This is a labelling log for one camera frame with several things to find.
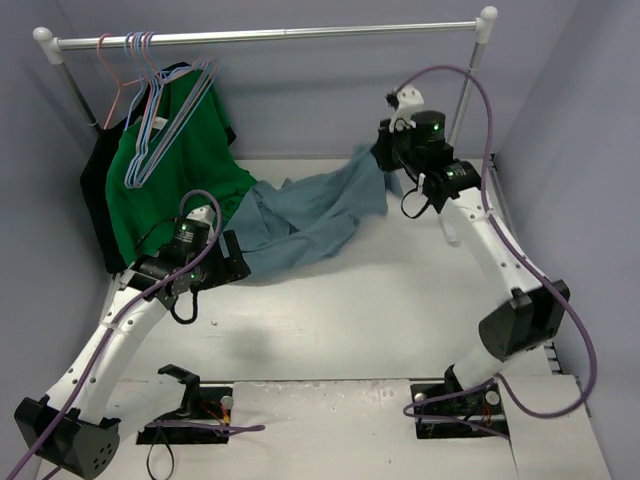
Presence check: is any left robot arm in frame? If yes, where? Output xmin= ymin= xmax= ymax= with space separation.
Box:
xmin=14 ymin=215 xmax=250 ymax=479

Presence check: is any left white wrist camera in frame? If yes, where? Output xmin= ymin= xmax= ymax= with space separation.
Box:
xmin=187 ymin=205 xmax=216 ymax=231

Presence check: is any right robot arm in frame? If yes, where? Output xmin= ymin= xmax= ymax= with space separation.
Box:
xmin=371 ymin=110 xmax=570 ymax=412

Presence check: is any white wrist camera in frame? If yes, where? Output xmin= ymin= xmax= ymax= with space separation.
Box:
xmin=187 ymin=205 xmax=216 ymax=231
xmin=387 ymin=84 xmax=425 ymax=133

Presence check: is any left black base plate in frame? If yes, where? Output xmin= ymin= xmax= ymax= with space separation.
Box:
xmin=136 ymin=364 xmax=234 ymax=446

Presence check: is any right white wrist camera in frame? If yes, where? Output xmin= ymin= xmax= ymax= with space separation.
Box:
xmin=387 ymin=84 xmax=425 ymax=133

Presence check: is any black t-shirt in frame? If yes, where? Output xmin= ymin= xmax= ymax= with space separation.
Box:
xmin=80 ymin=86 xmax=236 ymax=274

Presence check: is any blue-grey t-shirt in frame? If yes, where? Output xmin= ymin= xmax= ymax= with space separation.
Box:
xmin=225 ymin=146 xmax=402 ymax=277

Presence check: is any silver clothes rack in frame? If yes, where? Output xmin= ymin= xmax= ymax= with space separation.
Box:
xmin=32 ymin=6 xmax=499 ymax=151

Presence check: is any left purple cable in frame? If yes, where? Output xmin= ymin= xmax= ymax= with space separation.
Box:
xmin=9 ymin=188 xmax=266 ymax=480

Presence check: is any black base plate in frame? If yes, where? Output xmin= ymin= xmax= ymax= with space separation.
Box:
xmin=409 ymin=383 xmax=509 ymax=440
xmin=136 ymin=364 xmax=234 ymax=446

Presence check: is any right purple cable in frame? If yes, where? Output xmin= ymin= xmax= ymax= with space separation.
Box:
xmin=397 ymin=64 xmax=599 ymax=432

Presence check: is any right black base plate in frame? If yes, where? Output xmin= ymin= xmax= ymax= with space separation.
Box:
xmin=409 ymin=383 xmax=509 ymax=440

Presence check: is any green t-shirt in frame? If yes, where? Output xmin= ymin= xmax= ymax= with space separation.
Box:
xmin=105 ymin=91 xmax=256 ymax=265

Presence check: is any purple cable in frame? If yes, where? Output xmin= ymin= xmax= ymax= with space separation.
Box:
xmin=9 ymin=188 xmax=266 ymax=480
xmin=397 ymin=64 xmax=599 ymax=432

